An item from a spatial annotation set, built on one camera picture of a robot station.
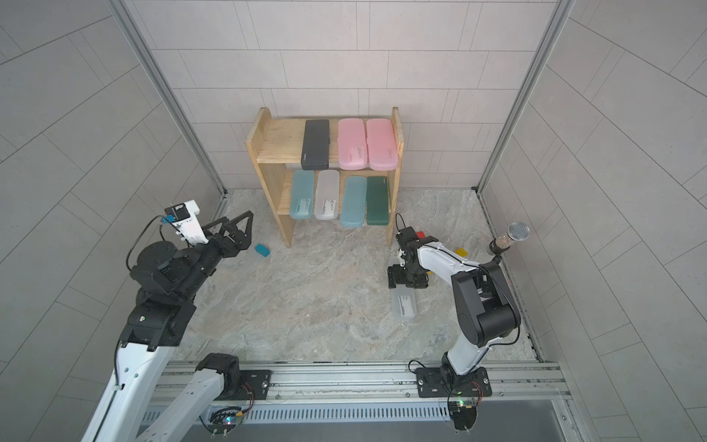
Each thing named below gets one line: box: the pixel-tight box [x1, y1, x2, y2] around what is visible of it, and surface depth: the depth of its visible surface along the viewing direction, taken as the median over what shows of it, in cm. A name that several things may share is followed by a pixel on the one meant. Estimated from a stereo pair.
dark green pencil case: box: [366, 175, 390, 226], surface depth 88 cm
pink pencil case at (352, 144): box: [337, 117, 368, 171], surface depth 71 cm
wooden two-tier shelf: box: [245, 106, 405, 249], surface depth 75 cm
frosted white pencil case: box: [313, 169, 340, 221], surface depth 87 cm
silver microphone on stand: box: [485, 221, 531, 268], surface depth 68 cm
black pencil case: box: [300, 119, 331, 171], surface depth 71 cm
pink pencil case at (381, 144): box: [366, 117, 399, 171], surface depth 72 cm
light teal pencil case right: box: [339, 175, 368, 229], surface depth 87 cm
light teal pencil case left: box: [289, 169, 314, 221], surface depth 88 cm
